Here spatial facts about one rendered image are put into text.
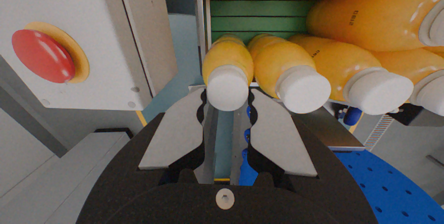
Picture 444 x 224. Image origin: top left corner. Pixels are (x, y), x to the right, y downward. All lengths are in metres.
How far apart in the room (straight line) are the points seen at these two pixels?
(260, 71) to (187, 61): 1.15
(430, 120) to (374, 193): 0.18
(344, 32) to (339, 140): 0.16
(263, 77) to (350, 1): 0.14
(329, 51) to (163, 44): 0.19
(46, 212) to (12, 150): 1.31
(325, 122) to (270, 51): 0.20
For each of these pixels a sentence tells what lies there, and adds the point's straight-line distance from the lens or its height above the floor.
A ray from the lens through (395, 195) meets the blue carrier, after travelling 0.35.
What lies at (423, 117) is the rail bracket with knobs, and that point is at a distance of 0.42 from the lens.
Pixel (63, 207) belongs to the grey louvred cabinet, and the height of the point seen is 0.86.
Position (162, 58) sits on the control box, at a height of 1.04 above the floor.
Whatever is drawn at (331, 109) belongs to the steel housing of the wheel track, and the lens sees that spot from 0.41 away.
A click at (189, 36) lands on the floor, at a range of 1.24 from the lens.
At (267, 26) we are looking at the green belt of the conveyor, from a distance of 0.30.
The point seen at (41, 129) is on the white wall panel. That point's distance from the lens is 2.98.
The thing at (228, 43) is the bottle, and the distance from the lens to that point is 0.16.
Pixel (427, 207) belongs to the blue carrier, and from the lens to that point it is 0.36.
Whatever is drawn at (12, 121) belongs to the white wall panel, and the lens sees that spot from 2.89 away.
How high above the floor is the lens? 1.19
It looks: 58 degrees down
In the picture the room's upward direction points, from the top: 175 degrees counter-clockwise
